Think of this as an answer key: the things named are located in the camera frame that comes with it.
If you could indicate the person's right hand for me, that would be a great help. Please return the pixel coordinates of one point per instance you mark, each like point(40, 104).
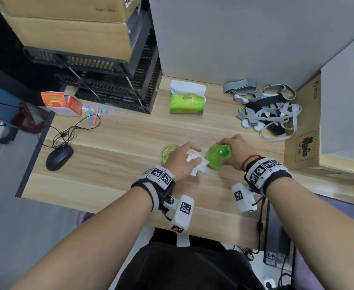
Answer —
point(238, 152)

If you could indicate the person's left hand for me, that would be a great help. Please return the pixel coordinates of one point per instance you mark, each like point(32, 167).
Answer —
point(177, 161)

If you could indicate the person's left thumb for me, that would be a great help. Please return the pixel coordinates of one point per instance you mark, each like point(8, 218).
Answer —
point(195, 161)

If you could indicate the person's right thumb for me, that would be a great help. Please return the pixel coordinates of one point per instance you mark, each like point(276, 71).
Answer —
point(224, 161)

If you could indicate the white tissue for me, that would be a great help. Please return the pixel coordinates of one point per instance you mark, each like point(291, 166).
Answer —
point(201, 169)

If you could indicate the green plastic bottle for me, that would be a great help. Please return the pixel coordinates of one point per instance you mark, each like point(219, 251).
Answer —
point(214, 157)

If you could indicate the person's left forearm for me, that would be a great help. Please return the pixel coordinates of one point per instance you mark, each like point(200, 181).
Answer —
point(83, 238)

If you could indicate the person's right forearm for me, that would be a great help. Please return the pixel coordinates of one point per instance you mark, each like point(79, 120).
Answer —
point(318, 226)

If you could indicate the green translucent bottle cap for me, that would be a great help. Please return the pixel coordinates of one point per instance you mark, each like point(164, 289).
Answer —
point(166, 154)

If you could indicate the left wristband with marker tags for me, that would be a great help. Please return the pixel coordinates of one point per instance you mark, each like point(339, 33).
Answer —
point(160, 181)

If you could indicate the wristband with marker tags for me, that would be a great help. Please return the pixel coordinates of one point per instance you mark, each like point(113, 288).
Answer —
point(266, 173)
point(160, 181)

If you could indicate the right wristband with marker tags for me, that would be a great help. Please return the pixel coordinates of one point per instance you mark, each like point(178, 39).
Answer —
point(266, 173)

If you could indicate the green tissue pack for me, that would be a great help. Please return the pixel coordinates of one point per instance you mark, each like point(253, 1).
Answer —
point(186, 101)

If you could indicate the brown cardboard box with print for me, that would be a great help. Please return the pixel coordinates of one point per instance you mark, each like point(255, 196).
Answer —
point(303, 138)

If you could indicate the black computer case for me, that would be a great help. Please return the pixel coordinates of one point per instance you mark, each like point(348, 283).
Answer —
point(278, 238)

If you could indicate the stack of black plastic crates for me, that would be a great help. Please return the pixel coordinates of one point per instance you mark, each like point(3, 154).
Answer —
point(140, 81)

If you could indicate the person's black clothing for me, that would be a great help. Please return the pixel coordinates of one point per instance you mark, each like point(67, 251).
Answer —
point(183, 265)

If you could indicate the pile of colourful small pieces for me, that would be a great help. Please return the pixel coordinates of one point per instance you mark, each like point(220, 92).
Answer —
point(97, 113)

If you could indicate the black computer mouse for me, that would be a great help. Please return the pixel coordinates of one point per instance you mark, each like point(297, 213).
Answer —
point(59, 157)

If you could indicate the orange and white small box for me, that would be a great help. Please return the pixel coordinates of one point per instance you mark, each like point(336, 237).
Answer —
point(65, 104)

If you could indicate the dark red bag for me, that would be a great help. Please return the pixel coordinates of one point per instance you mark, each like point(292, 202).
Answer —
point(29, 117)

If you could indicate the large brown cardboard box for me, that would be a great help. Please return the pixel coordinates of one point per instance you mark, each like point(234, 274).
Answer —
point(74, 37)
point(68, 4)

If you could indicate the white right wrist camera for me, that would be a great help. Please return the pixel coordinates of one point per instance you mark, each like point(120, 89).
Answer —
point(243, 197)

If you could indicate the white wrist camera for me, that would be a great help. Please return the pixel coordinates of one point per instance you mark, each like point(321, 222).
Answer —
point(183, 212)
point(243, 197)

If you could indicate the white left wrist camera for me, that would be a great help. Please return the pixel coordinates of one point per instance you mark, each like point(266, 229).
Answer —
point(183, 212)

